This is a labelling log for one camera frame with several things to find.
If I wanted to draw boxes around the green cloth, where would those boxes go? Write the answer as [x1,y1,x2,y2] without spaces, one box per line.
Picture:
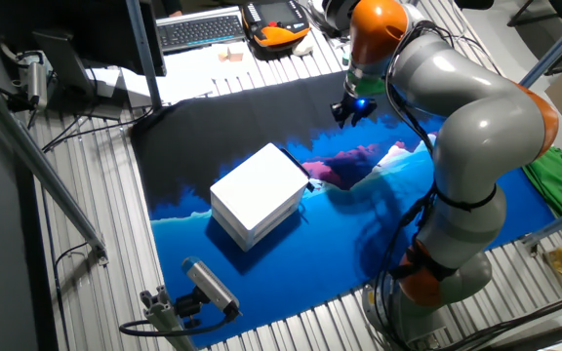
[522,146,562,240]

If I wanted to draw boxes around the black round spool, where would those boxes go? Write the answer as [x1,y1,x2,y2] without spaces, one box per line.
[319,0,356,39]

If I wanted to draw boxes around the blue grey aluminium frame bar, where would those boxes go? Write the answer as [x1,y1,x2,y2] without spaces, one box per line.
[518,3,562,90]
[521,200,562,248]

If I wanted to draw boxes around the grey monitor stand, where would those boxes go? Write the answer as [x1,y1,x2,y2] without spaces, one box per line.
[31,28,124,122]

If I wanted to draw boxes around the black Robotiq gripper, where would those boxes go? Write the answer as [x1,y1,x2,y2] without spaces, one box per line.
[332,96,378,130]

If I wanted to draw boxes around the dark floor beam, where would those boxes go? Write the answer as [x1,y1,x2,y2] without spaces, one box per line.
[478,320,562,351]

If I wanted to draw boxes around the blue forest print mat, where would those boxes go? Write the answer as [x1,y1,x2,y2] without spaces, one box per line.
[129,72,558,348]

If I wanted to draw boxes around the black camera cable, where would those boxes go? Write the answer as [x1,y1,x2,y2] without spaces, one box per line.
[118,311,236,338]

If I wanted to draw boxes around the short aluminium profile stub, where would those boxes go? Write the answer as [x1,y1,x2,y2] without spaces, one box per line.
[139,286,197,351]

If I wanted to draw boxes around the white paper sheet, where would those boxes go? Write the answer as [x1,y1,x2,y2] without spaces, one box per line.
[88,42,267,107]

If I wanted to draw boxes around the long diagonal aluminium bar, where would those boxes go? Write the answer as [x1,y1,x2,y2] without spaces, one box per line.
[0,70,110,267]

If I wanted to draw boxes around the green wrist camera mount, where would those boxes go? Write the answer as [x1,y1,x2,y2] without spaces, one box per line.
[346,70,387,97]

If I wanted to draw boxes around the orange black teach pendant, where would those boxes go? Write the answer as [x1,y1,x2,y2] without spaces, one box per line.
[240,0,311,50]

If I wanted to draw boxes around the white drawer cabinet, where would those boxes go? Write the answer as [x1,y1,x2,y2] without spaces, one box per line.
[210,142,311,253]

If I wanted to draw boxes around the black computer keyboard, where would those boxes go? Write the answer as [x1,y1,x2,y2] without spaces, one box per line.
[156,7,247,54]

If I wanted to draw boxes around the thin black desk cables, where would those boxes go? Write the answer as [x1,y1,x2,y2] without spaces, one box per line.
[40,104,156,153]

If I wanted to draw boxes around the black computer monitor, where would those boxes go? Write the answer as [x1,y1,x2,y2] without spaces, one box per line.
[0,0,168,78]

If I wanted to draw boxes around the silver camera with blue cap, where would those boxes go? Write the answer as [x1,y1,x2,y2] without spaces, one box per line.
[181,256,242,318]

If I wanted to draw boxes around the black floor cable bundle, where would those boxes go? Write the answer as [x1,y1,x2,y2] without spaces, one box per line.
[436,290,562,351]

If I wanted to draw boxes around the black camera ball mount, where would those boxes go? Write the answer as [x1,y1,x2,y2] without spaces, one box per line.
[173,287,205,329]

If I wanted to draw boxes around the upright aluminium frame post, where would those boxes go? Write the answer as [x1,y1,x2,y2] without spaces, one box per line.
[124,0,164,111]

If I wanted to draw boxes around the black plug cable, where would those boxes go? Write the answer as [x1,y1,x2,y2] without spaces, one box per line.
[0,72,38,114]

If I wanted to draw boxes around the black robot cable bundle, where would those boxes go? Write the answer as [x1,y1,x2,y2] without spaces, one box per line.
[368,21,458,351]

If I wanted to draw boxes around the silver depth camera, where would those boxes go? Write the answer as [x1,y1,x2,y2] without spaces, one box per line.
[16,50,51,112]

